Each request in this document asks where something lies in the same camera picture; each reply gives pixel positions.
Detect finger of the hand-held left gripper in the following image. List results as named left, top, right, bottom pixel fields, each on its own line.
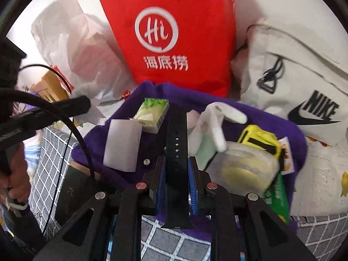
left=37, top=96, right=91, bottom=123

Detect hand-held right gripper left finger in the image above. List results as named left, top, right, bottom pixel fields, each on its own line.
left=34, top=156, right=167, bottom=261

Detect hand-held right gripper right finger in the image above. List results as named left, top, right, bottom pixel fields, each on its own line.
left=187, top=156, right=317, bottom=261

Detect black watch strap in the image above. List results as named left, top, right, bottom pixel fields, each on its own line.
left=160, top=105, right=195, bottom=229

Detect white rectangular pad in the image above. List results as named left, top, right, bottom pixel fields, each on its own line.
left=103, top=119, right=142, bottom=172

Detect green snack packet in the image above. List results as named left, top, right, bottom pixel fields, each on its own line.
left=262, top=172, right=290, bottom=223

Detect person's left hand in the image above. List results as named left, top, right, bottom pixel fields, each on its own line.
left=5, top=143, right=32, bottom=204

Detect wooden box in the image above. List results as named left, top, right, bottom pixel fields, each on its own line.
left=30, top=69, right=72, bottom=102

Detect mint green cloth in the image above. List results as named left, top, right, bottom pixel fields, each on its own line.
left=195, top=130, right=218, bottom=169

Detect grey checked blanket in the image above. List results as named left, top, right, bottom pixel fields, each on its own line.
left=27, top=126, right=348, bottom=261

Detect clear plastic container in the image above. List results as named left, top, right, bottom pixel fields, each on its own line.
left=205, top=141, right=280, bottom=196

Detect white plastic shopping bag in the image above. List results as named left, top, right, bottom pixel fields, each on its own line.
left=30, top=0, right=136, bottom=125

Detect green white tissue packet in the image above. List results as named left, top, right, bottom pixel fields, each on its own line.
left=130, top=98, right=169, bottom=134

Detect white fluffy cloth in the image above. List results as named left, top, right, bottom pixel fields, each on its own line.
left=187, top=102, right=248, bottom=153

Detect purple towel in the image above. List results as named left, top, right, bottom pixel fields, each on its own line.
left=71, top=81, right=308, bottom=240

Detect yellow mesh pouch black stripes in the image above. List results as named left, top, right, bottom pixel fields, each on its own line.
left=237, top=124, right=283, bottom=166

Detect small patterned square packet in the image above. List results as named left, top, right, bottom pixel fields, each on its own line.
left=277, top=137, right=295, bottom=174

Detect red paper bag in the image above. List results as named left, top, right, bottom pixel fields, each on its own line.
left=98, top=0, right=237, bottom=98

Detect white corn print bedsheet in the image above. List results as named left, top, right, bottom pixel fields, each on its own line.
left=294, top=134, right=348, bottom=218

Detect grey fabric bag black logo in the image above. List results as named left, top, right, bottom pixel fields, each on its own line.
left=231, top=19, right=348, bottom=147

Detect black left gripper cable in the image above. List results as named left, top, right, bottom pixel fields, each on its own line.
left=0, top=90, right=96, bottom=181

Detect thin black cable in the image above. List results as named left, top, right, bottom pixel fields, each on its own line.
left=19, top=65, right=75, bottom=91

